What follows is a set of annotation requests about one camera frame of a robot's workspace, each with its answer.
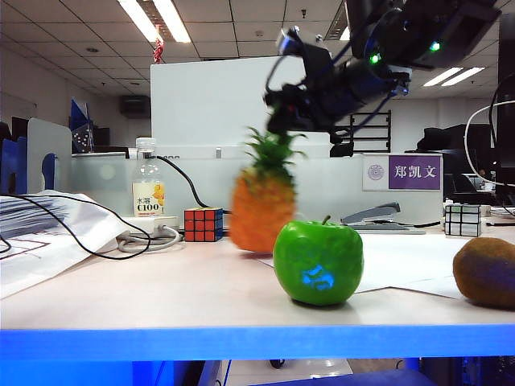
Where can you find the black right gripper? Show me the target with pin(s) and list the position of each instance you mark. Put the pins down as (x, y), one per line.
(314, 100)

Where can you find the plastic pineapple with green crown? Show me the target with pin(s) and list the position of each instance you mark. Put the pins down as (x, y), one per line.
(261, 213)

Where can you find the green plastic apple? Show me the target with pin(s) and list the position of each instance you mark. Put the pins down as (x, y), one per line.
(306, 249)

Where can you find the brown fuzzy kiwi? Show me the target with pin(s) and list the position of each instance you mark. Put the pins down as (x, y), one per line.
(487, 273)

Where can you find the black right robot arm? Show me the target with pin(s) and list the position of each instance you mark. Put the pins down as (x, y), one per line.
(402, 32)

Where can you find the white board panel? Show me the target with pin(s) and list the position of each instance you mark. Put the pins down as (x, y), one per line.
(209, 104)

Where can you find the frosted glass desk partition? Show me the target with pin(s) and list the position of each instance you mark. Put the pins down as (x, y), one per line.
(334, 189)

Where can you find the ceiling light panel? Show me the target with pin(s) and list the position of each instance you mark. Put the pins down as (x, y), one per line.
(462, 77)
(344, 34)
(173, 20)
(442, 77)
(138, 18)

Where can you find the grey stapler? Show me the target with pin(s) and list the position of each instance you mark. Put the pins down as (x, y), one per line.
(376, 210)

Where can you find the coloured Rubik's cube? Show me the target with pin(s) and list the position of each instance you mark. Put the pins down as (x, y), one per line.
(203, 224)

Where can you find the purple and white nameplate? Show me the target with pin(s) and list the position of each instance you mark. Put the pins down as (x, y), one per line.
(414, 173)

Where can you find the red hanging ornament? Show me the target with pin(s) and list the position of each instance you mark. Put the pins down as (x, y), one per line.
(159, 50)

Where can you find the clear C100 drink bottle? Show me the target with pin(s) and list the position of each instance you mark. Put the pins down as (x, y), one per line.
(149, 201)

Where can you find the white power adapter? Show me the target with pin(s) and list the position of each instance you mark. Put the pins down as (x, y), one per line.
(145, 223)

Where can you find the white paper sheet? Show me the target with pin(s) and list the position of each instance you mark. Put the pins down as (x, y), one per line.
(402, 257)
(426, 289)

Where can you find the silver mirror cube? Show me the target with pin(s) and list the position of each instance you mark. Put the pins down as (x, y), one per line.
(462, 220)

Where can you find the blue dotted poster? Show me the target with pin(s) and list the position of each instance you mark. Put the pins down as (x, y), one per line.
(80, 128)

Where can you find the black column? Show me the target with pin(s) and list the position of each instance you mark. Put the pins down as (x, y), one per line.
(506, 120)

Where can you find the white divider with cut-out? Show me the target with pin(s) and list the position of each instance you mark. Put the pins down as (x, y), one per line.
(44, 136)

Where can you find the large printed drawing sheet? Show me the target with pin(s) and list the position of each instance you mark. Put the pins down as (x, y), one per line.
(48, 249)

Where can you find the blue board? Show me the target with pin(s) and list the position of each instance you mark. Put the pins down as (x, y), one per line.
(12, 165)

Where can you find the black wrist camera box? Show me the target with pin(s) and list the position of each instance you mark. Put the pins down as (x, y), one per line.
(310, 52)

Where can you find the black wall rack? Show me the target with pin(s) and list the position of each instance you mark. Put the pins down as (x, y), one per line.
(378, 136)

